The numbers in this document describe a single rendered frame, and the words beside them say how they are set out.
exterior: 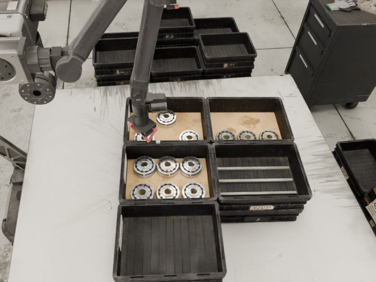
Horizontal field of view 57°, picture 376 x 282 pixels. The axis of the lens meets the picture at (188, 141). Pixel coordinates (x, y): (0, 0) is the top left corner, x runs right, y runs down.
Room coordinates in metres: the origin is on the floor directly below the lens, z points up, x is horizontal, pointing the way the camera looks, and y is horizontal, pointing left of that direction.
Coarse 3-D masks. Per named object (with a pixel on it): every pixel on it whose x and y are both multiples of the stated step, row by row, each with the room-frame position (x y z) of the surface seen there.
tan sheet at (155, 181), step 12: (132, 168) 0.89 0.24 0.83; (204, 168) 0.92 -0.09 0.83; (132, 180) 0.82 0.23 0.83; (144, 180) 0.83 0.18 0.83; (156, 180) 0.84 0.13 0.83; (168, 180) 0.84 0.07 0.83; (180, 180) 0.85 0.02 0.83; (192, 180) 0.85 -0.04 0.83; (204, 180) 0.86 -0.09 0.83; (180, 192) 0.78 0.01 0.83; (192, 192) 0.79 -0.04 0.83
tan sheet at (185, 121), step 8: (176, 112) 1.26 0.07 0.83; (184, 112) 1.27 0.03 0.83; (192, 112) 1.28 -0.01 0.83; (176, 120) 1.21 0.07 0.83; (184, 120) 1.21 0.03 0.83; (192, 120) 1.22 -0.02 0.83; (200, 120) 1.22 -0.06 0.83; (160, 128) 1.15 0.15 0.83; (168, 128) 1.15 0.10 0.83; (176, 128) 1.16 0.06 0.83; (184, 128) 1.16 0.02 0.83; (192, 128) 1.17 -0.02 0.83; (200, 128) 1.17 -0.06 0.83; (160, 136) 1.09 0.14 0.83; (168, 136) 1.10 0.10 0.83; (176, 136) 1.10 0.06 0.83; (200, 136) 1.12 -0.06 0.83
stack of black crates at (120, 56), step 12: (96, 48) 2.15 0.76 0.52; (108, 48) 2.18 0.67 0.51; (120, 48) 2.20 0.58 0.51; (132, 48) 2.22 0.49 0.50; (96, 60) 2.04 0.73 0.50; (108, 60) 2.06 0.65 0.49; (120, 60) 2.07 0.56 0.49; (132, 60) 2.09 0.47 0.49; (96, 72) 1.89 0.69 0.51; (108, 72) 1.91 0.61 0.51; (120, 72) 1.92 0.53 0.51; (108, 84) 1.90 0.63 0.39; (120, 84) 1.92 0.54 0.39
